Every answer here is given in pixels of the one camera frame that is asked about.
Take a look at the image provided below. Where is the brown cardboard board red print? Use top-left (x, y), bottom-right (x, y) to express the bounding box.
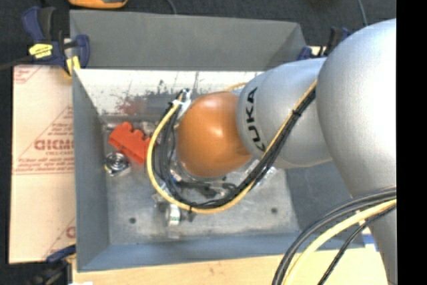
top-left (7, 63), bottom-right (77, 265)

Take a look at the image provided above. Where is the red toy brick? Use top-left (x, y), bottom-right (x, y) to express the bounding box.
top-left (107, 121), bottom-right (152, 165)

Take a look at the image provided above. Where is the grey metal bin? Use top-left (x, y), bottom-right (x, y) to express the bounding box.
top-left (68, 9), bottom-right (368, 273)

